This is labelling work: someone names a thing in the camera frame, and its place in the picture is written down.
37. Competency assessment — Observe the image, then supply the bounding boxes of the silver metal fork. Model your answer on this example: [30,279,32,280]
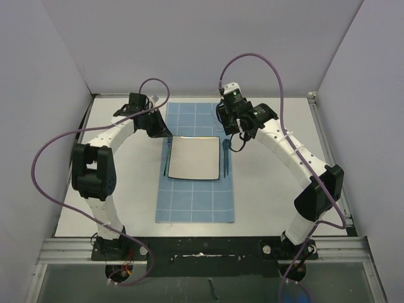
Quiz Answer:
[163,136,173,176]

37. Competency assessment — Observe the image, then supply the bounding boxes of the dark blue plastic spoon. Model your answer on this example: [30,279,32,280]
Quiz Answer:
[226,138,231,176]

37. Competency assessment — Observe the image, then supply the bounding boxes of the square white plate black rim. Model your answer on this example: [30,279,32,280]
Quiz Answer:
[167,136,220,181]

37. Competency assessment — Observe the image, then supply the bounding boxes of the blue checked cloth napkin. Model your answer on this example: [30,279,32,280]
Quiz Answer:
[155,102,235,223]

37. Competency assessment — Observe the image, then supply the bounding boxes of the clear wine glass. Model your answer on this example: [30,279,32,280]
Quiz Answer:
[211,105,224,132]

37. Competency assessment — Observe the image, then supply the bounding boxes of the dark blue plastic knife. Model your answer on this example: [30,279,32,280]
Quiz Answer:
[222,139,228,178]

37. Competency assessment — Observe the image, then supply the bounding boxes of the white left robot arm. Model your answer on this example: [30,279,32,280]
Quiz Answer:
[71,93,172,259]

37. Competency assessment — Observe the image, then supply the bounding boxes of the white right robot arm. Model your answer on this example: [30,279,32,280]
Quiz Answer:
[217,83,343,258]

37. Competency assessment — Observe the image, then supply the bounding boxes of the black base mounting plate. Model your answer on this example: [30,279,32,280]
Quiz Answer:
[91,236,318,280]

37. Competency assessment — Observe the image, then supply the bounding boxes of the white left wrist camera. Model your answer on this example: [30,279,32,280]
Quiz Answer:
[149,95,159,104]

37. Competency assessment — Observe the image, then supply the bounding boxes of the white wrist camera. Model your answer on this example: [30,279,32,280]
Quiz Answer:
[149,95,159,104]
[219,82,241,95]

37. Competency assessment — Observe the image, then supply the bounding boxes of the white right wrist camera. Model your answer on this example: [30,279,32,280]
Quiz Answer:
[219,82,241,95]

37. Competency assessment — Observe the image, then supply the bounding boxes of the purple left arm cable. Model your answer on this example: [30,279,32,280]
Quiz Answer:
[31,78,171,287]

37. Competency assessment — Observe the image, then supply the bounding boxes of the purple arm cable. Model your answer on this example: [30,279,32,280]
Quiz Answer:
[219,53,348,285]
[31,78,171,287]

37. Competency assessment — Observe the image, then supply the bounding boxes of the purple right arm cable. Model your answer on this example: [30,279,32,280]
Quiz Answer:
[219,53,348,285]

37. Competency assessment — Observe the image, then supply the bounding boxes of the aluminium frame rail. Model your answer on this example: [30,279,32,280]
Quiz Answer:
[307,92,387,302]

